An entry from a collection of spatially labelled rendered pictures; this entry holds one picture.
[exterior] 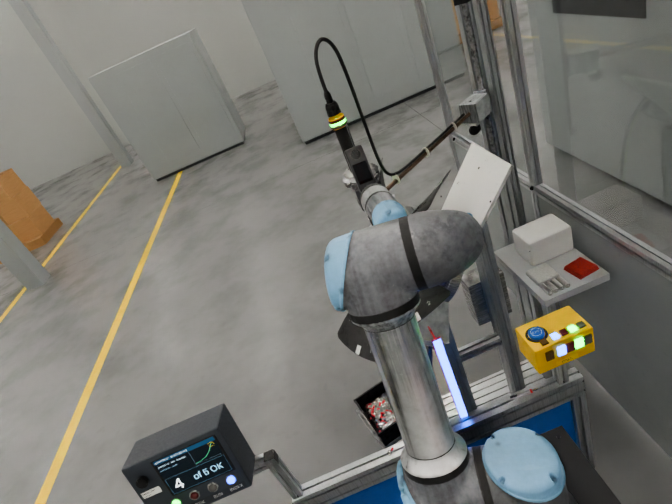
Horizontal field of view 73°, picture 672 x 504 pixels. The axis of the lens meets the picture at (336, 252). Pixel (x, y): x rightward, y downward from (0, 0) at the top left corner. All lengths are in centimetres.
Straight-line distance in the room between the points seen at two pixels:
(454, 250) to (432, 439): 32
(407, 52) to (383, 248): 640
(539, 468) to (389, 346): 30
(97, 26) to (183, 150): 592
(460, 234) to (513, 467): 38
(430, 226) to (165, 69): 788
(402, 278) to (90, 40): 1352
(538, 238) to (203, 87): 716
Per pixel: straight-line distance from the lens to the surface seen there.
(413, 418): 78
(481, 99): 173
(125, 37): 1375
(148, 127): 866
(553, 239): 183
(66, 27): 1411
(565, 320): 135
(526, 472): 84
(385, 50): 690
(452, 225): 67
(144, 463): 129
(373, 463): 144
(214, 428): 120
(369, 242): 66
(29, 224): 917
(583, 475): 109
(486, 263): 170
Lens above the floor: 203
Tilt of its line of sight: 31 degrees down
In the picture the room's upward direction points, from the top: 25 degrees counter-clockwise
